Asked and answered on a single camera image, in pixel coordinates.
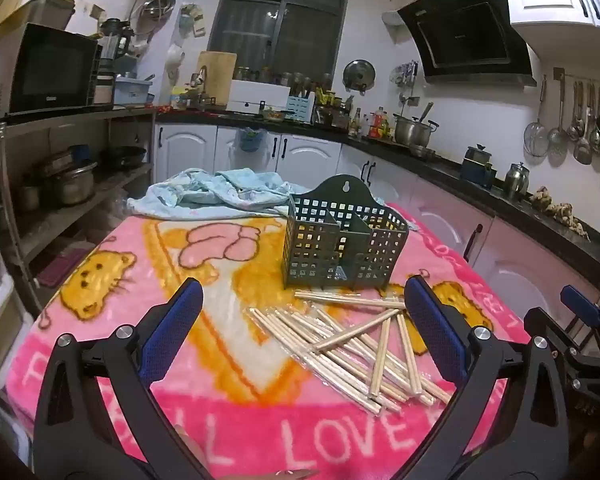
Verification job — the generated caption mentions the black kitchen countertop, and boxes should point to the black kitchen countertop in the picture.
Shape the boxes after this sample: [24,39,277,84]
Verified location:
[155,107,600,291]

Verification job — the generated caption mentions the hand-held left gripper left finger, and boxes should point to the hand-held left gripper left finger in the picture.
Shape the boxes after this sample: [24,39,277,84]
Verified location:
[32,278,205,480]

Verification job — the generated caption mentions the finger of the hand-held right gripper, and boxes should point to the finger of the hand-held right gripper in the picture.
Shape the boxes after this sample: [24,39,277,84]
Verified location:
[560,284,600,335]
[524,306,569,347]

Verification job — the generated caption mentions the steel canister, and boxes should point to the steel canister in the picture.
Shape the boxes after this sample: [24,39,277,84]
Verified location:
[504,162,531,201]

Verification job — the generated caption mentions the pink printed blanket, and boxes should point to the pink printed blanket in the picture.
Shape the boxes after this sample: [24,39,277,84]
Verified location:
[5,200,536,480]

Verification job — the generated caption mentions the person's left hand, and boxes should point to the person's left hand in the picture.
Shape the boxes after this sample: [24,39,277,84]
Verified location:
[275,467,322,480]

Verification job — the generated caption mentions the hanging steel pot lid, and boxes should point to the hanging steel pot lid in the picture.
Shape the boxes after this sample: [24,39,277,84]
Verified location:
[342,59,376,93]

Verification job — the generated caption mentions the black range hood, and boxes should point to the black range hood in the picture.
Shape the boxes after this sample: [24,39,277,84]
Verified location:
[397,0,538,86]

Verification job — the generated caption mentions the hanging steel bowl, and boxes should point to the hanging steel bowl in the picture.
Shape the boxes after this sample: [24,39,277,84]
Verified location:
[142,0,177,18]

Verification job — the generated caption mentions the row of hanging kitchen utensils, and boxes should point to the row of hanging kitchen utensils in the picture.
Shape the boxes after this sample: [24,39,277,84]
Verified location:
[522,72,600,166]

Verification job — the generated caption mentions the white countertop box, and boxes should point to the white countertop box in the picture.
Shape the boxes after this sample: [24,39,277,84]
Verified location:
[227,80,291,115]

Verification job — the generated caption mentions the wooden cutting board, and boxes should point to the wooden cutting board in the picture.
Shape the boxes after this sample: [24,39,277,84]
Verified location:
[196,51,237,106]

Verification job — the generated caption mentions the pile of garlic bulbs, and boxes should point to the pile of garlic bulbs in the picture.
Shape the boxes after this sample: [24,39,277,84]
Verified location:
[530,186,591,241]

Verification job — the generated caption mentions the light blue plastic basket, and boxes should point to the light blue plastic basket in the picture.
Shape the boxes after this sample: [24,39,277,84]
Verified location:
[114,76,153,106]

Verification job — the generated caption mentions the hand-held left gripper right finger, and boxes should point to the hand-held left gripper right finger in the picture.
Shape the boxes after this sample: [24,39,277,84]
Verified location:
[395,275,572,480]

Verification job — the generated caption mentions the steel pot with lid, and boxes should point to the steel pot with lid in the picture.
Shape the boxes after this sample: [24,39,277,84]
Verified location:
[55,160,100,206]

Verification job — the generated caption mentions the purple flat box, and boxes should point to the purple flat box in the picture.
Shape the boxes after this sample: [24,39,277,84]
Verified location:
[37,250,86,288]

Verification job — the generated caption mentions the blue hanging bag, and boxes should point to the blue hanging bag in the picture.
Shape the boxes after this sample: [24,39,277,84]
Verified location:
[237,127,268,153]

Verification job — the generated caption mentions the open storage shelf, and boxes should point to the open storage shelf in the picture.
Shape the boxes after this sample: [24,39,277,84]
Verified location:
[0,105,156,291]

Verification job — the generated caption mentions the dark green plastic utensil holder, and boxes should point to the dark green plastic utensil holder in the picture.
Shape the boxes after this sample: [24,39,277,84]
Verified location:
[281,176,410,291]

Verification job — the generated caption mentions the dark framed window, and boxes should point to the dark framed window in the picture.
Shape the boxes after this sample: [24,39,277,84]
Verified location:
[207,0,356,81]

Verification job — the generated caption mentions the light blue knife holder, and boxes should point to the light blue knife holder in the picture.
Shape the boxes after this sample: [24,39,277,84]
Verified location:
[286,94,316,125]

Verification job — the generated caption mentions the black microwave oven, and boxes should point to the black microwave oven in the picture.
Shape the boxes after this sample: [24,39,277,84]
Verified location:
[7,22,101,113]

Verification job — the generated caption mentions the metal sink faucet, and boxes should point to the metal sink faucet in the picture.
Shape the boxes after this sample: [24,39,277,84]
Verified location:
[190,67,211,106]

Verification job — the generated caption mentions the black wok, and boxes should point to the black wok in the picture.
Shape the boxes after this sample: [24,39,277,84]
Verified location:
[102,146,148,170]

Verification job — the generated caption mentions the blue pot with lid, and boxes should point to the blue pot with lid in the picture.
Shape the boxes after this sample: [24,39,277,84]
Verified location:
[462,144,498,188]

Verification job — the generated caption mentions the wall rack of small tools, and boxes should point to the wall rack of small tools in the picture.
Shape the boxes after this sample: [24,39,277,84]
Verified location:
[390,60,421,88]

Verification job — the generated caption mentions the group of condiment bottles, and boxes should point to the group of condiment bottles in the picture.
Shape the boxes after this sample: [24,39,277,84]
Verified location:
[347,105,396,141]

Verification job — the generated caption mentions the white kitchen cabinets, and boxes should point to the white kitchen cabinets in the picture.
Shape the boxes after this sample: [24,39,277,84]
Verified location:
[155,122,600,311]

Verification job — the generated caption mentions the steel stockpot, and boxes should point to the steel stockpot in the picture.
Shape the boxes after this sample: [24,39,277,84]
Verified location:
[392,112,438,147]

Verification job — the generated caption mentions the pile of wooden chopsticks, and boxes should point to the pile of wooden chopsticks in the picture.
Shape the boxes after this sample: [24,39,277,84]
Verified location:
[249,289,453,416]

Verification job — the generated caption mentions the light blue printed cloth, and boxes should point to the light blue printed cloth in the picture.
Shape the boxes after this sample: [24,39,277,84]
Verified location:
[127,167,331,221]

